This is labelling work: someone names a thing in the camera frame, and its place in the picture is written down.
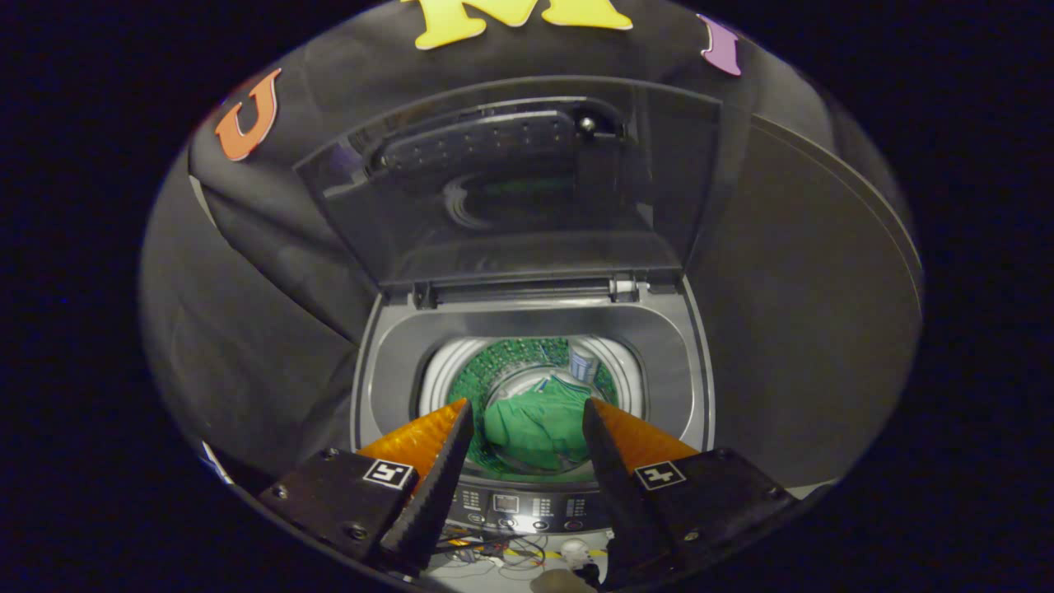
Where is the dark washing machine lid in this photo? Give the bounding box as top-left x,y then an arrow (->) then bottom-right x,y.
294,76 -> 725,289

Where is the beige cabinet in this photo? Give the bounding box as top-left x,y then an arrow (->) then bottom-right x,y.
688,115 -> 925,491

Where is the black backdrop cloth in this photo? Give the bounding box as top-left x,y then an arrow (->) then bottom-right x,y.
138,0 -> 915,479

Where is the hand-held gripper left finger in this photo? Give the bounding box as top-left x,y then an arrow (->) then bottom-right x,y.
259,398 -> 476,573

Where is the green polo shirt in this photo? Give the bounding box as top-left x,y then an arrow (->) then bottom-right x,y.
482,375 -> 606,472

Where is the grey washing machine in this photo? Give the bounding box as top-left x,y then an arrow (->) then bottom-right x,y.
350,276 -> 717,536

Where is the black floor cable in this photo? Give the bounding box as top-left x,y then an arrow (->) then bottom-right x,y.
436,531 -> 577,577

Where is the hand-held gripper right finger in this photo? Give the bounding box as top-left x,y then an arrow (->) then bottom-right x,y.
581,397 -> 800,587

